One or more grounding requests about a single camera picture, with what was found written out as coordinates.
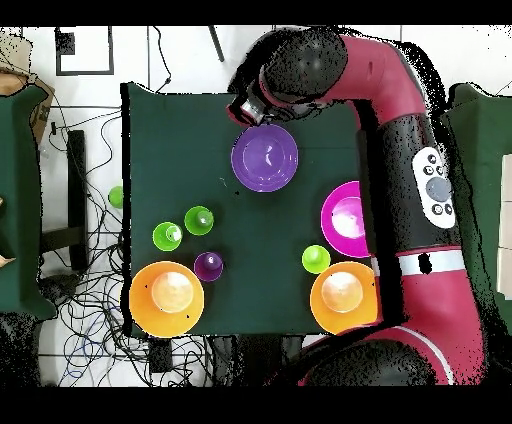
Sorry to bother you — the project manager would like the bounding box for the purple plastic cup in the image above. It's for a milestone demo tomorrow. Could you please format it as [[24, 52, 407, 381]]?
[[193, 251, 224, 283]]

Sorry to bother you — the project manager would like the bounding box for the thin black cable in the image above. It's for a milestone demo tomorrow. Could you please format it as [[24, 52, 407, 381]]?
[[150, 25, 173, 94]]

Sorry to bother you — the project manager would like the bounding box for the tangle of floor cables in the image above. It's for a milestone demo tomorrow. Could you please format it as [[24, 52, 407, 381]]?
[[37, 107, 137, 387]]

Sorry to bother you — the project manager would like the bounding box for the dark green table cloth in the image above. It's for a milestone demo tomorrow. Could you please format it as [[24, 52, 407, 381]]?
[[120, 82, 385, 337]]

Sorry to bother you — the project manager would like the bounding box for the green side table cloth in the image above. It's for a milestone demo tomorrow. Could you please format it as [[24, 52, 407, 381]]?
[[0, 85, 59, 321], [439, 82, 512, 335]]

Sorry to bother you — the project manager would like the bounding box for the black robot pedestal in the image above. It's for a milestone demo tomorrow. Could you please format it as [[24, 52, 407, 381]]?
[[207, 334, 305, 387]]

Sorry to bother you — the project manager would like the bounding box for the purple plastic bowl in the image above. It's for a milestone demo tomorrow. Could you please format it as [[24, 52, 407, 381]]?
[[230, 123, 300, 194]]

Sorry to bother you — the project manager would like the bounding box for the black floor power box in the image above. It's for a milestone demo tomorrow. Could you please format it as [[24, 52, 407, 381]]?
[[148, 337, 174, 373]]

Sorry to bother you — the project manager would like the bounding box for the black stand bar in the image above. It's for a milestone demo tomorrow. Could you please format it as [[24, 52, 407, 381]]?
[[39, 129, 90, 273]]

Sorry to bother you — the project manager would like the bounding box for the black square floor frame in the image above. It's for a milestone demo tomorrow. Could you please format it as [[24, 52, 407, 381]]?
[[54, 25, 115, 77]]

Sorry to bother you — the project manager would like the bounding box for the brown cardboard box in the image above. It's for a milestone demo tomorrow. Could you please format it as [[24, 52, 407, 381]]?
[[0, 31, 56, 145]]

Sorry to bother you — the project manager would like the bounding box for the large pink plastic bowl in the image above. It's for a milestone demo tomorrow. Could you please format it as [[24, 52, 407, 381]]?
[[320, 180, 371, 259]]

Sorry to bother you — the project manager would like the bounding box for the black tripod leg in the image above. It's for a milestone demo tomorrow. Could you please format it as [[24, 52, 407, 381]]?
[[207, 25, 226, 64]]

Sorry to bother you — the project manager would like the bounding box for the large orange plastic bowl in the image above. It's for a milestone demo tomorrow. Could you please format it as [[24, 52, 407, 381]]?
[[128, 260, 206, 340], [309, 261, 381, 336]]

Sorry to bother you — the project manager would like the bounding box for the green plastic cup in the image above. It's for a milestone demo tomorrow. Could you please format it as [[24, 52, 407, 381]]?
[[184, 205, 215, 237], [301, 244, 332, 275], [152, 221, 184, 253]]

